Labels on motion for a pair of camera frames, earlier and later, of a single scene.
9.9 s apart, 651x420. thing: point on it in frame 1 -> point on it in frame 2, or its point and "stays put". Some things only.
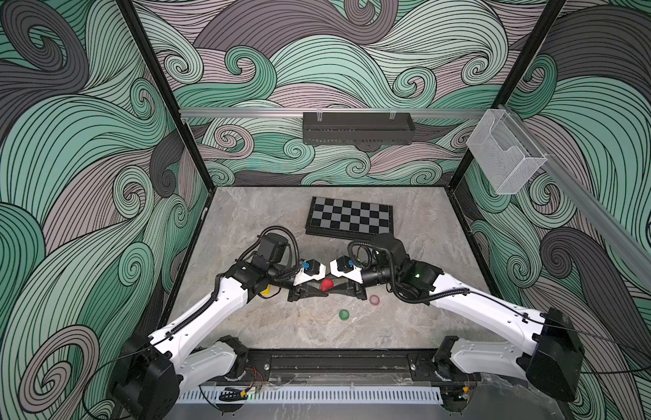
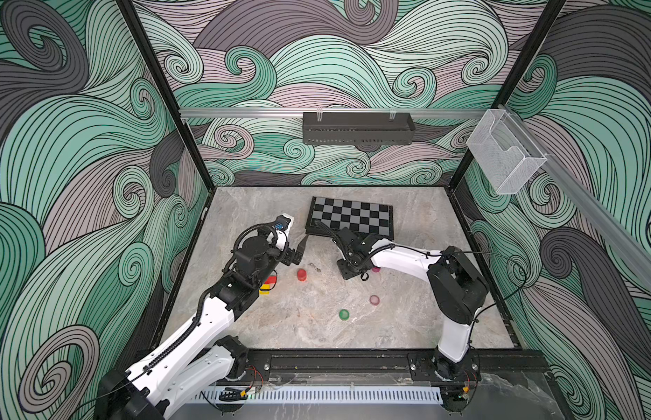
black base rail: (341, 366) stays put
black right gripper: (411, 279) -> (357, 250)
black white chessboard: (346, 218) stays put
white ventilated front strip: (310, 395) stays put
